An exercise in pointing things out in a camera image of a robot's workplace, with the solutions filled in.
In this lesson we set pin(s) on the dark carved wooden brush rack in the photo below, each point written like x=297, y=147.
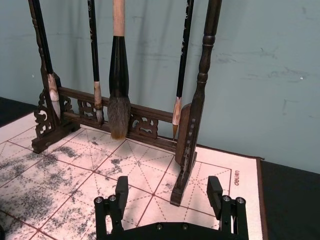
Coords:
x=205, y=62

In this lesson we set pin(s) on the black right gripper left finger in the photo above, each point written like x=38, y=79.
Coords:
x=121, y=197

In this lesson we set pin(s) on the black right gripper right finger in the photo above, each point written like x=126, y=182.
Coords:
x=215, y=196

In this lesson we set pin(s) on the white gridded calligraphy practice mat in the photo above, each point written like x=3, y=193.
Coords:
x=75, y=180

